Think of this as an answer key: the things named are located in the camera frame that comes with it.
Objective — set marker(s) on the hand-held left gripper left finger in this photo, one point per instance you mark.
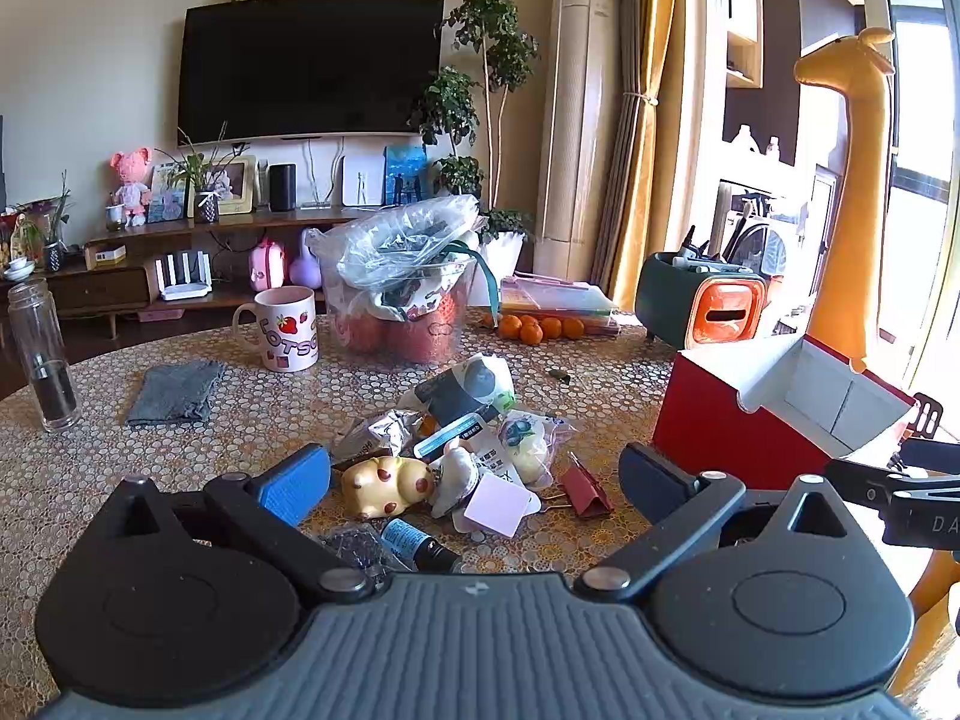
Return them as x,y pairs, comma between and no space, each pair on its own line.
292,484

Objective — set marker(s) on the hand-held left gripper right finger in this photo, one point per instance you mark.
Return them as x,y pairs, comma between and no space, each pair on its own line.
652,476

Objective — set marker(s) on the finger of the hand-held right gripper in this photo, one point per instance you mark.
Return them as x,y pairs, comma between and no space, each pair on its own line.
937,454
862,480

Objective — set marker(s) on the red binder clip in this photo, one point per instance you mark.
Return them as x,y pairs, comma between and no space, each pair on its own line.
581,491

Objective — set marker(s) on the red cardboard box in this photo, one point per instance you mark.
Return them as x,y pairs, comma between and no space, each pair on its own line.
712,420

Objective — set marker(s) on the yellow pig squishy toy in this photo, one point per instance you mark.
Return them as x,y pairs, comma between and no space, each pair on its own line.
382,484

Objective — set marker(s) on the small blue label bottle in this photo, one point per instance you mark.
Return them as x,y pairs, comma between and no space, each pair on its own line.
409,540

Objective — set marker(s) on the white square tag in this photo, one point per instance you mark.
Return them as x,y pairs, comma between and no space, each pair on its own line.
495,502

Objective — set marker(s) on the white teal sausage packet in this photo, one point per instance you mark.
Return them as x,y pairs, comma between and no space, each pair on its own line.
457,439

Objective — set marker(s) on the white green snack bag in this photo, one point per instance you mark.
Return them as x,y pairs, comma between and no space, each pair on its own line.
457,390

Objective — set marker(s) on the patterned tablecloth desktop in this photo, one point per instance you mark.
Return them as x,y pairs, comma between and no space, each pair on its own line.
225,457

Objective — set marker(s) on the silver foil snack packet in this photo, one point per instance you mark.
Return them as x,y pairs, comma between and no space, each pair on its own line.
382,431

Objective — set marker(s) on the clear blueberry candy packet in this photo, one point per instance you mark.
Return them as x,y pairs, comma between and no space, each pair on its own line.
525,439

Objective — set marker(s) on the small dark green object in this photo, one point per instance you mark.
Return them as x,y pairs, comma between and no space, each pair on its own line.
559,374

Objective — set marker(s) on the grey cloth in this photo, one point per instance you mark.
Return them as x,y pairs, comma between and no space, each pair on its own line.
176,390

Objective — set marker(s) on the pink strawberry mug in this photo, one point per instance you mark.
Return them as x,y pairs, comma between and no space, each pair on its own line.
289,330

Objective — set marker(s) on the green orange tissue box organizer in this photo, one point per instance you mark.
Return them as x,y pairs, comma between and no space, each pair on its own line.
720,311

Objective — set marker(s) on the clear plastic bucket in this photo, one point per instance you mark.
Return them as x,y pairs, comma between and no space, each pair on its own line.
405,337

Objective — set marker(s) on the pile of tangerines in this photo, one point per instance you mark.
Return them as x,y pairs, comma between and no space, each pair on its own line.
531,331

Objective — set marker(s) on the stack of coloured plastic cases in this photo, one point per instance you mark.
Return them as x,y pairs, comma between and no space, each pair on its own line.
555,296

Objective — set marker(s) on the pink toy case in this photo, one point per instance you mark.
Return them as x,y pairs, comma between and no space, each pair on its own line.
268,266

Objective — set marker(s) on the white router with antennas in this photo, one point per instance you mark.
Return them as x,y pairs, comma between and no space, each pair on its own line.
184,289

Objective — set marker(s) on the white washing machine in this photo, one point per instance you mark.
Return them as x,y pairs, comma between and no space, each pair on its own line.
774,251

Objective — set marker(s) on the yellow giraffe plush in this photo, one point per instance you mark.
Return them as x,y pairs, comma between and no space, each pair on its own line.
855,202

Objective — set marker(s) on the clear plastic bag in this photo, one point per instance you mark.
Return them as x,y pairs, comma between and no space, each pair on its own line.
405,240

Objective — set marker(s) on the wooden television cabinet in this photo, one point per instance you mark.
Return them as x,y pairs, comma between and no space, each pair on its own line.
105,289

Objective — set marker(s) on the clear glass bottle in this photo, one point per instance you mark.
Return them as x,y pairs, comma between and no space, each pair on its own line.
41,360

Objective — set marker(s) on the small plant in patterned vase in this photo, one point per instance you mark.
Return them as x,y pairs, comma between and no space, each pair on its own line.
205,206

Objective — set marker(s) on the yellow white small box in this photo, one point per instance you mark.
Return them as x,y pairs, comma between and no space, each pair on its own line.
105,256

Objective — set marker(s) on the black speaker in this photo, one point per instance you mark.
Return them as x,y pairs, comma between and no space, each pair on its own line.
283,187

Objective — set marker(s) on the small picture card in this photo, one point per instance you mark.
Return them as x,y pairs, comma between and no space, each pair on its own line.
166,202

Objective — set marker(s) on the white flat panel device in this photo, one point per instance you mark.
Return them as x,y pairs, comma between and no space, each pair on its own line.
364,180

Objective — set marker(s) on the grey sheer curtain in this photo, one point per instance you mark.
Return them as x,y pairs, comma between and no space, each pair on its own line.
626,165

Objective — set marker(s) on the small white cup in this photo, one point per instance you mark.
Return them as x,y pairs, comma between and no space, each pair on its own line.
115,216

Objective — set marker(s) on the potted plant in dark vase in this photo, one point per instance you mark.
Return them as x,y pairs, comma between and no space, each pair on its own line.
51,255

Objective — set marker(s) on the pink doll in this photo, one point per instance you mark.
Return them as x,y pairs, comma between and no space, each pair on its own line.
131,187

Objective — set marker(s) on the small clear detergent bottle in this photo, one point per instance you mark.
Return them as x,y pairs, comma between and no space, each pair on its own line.
772,148

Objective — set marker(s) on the white detergent bottle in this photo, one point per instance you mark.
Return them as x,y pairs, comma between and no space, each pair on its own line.
742,138

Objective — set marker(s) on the white teacup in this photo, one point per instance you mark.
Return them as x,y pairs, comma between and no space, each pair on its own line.
16,268

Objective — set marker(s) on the beige standing air conditioner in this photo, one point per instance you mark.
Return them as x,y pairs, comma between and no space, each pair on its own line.
577,127

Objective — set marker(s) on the black television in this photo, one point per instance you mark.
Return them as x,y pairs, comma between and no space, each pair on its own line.
307,67

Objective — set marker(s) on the yellow curtain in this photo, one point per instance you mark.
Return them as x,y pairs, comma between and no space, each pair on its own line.
664,15

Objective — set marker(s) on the potted green tree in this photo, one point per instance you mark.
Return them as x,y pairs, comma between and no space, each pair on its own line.
487,22

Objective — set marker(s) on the cream photo frame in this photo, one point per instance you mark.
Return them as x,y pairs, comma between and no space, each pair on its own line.
236,180

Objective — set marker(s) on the wooden wall shelf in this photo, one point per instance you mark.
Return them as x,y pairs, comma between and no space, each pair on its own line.
742,52

